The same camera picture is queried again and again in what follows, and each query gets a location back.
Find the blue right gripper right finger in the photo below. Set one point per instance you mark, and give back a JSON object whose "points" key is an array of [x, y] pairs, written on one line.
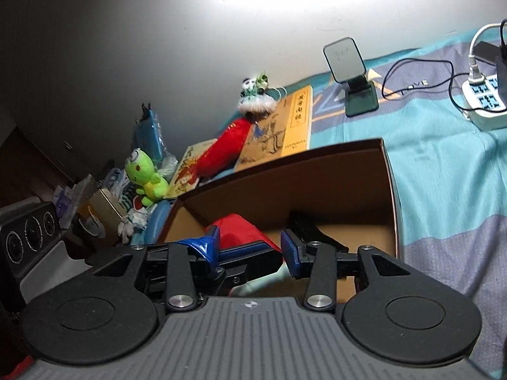
{"points": [[293, 250]]}

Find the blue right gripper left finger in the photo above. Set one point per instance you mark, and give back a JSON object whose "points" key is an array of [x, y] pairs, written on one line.
{"points": [[207, 247]]}

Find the red cloth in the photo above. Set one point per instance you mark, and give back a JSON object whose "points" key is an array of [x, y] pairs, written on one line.
{"points": [[235, 231]]}

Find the light blue cloth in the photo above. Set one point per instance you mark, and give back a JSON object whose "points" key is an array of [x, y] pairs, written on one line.
{"points": [[273, 285]]}

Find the colourful picture book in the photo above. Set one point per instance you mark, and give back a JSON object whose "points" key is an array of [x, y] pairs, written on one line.
{"points": [[186, 178]]}

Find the brown cardboard box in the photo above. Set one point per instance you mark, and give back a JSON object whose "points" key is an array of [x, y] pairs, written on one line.
{"points": [[348, 188]]}

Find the tan cardboard carton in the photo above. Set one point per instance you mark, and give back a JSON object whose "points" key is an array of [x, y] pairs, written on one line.
{"points": [[100, 216]]}

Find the red plush toy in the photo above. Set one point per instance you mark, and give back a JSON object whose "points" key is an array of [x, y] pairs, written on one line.
{"points": [[225, 150]]}

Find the green frog plush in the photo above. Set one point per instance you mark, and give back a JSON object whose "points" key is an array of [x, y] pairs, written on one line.
{"points": [[141, 171]]}

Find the tan illustrated book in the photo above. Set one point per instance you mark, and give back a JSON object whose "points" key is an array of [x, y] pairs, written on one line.
{"points": [[284, 132]]}

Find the blue plastic package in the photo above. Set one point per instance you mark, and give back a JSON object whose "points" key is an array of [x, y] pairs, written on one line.
{"points": [[147, 135]]}

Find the panda ornament white fluff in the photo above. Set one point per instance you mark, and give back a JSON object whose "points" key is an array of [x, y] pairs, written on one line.
{"points": [[255, 103]]}

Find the green phone stand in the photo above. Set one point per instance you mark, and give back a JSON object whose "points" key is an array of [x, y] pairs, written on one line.
{"points": [[347, 67]]}

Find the white power strip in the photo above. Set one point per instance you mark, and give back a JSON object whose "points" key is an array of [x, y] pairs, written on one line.
{"points": [[486, 109]]}

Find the black power adapter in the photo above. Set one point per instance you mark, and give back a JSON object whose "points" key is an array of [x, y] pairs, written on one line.
{"points": [[502, 79]]}

